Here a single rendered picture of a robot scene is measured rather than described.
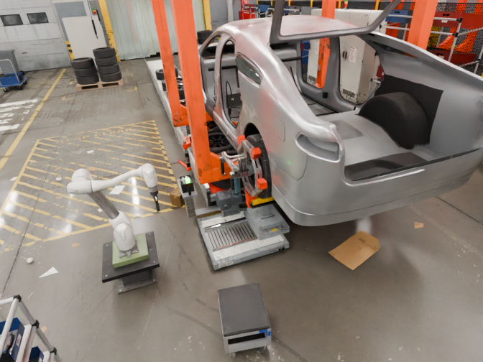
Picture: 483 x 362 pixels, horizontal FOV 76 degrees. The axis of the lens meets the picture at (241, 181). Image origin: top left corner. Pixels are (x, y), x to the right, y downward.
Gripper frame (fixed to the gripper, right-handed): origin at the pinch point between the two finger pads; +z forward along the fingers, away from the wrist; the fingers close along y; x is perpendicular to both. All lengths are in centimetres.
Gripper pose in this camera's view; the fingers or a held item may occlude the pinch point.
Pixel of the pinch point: (157, 207)
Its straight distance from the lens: 298.4
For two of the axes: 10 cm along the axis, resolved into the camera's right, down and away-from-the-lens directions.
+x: 9.1, -2.6, 3.3
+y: 4.2, 4.7, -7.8
